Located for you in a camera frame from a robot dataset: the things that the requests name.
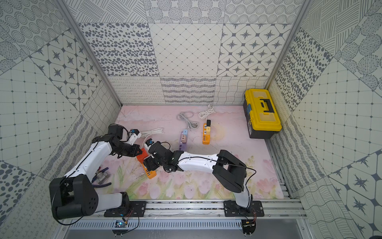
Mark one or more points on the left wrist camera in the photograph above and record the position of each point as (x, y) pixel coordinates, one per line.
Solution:
(134, 135)

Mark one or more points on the purple power strip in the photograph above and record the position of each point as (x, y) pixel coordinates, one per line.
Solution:
(182, 146)

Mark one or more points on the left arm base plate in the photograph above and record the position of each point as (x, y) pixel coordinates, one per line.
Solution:
(132, 209)

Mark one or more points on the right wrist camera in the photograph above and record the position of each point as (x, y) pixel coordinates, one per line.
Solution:
(148, 143)

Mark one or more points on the large orange power strip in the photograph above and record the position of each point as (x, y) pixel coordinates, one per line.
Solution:
(142, 158)

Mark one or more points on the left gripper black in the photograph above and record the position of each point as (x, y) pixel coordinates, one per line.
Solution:
(133, 150)

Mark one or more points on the aluminium mounting rail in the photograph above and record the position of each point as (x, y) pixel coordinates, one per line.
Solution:
(198, 209)

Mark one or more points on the pink charger plug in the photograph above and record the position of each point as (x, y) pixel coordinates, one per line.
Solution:
(184, 138)

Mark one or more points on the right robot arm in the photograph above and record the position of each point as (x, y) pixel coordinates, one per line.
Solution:
(226, 168)

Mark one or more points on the yellow black toolbox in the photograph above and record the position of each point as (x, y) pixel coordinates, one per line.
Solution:
(262, 119)

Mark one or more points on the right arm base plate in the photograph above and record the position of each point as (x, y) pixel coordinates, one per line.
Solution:
(243, 209)

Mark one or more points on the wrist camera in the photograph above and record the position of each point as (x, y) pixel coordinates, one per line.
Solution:
(134, 135)
(148, 143)

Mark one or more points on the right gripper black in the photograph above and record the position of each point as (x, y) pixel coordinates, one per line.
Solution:
(148, 162)

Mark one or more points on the small orange power strip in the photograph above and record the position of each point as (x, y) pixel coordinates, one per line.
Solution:
(206, 137)

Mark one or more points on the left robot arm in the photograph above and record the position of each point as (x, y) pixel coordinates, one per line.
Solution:
(75, 196)

